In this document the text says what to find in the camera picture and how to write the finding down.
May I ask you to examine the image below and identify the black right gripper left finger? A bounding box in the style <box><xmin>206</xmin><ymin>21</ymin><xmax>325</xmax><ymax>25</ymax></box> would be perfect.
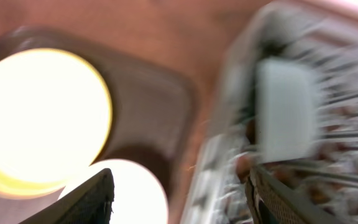
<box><xmin>20</xmin><ymin>168</ymin><xmax>114</xmax><ymax>224</ymax></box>

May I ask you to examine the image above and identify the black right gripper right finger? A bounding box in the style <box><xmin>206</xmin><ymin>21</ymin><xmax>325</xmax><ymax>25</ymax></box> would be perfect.
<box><xmin>245</xmin><ymin>166</ymin><xmax>341</xmax><ymax>224</ymax></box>

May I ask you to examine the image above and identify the white green cup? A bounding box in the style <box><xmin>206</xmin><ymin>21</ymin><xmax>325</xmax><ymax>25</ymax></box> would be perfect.
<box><xmin>255</xmin><ymin>58</ymin><xmax>321</xmax><ymax>163</ymax></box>

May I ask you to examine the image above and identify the grey plastic dishwasher rack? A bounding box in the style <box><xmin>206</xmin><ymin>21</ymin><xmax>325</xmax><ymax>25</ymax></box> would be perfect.
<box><xmin>181</xmin><ymin>1</ymin><xmax>358</xmax><ymax>223</ymax></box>

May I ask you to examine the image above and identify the pink bowl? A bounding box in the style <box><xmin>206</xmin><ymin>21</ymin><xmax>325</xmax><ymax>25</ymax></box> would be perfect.
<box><xmin>59</xmin><ymin>159</ymin><xmax>168</xmax><ymax>224</ymax></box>

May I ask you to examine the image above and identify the yellow plate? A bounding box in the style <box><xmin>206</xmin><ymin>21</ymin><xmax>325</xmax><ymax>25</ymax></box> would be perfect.
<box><xmin>0</xmin><ymin>48</ymin><xmax>113</xmax><ymax>198</ymax></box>

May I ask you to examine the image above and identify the dark brown serving tray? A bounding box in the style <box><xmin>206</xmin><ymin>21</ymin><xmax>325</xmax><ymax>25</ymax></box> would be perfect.
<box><xmin>0</xmin><ymin>27</ymin><xmax>197</xmax><ymax>195</ymax></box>

